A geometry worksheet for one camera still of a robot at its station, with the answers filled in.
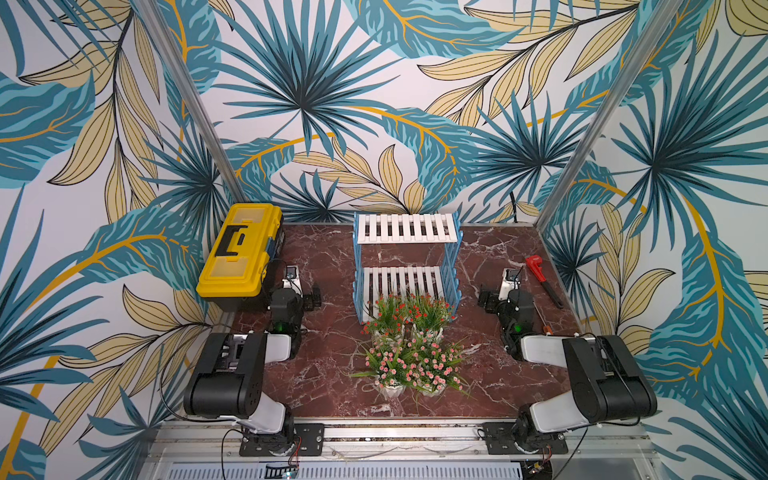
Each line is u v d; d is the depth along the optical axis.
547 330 0.92
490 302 0.84
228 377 0.45
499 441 0.73
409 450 0.73
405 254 1.10
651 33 0.72
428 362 0.72
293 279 0.79
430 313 0.79
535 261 1.08
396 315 0.79
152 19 0.68
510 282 0.80
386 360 0.71
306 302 0.84
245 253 0.88
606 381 0.46
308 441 0.75
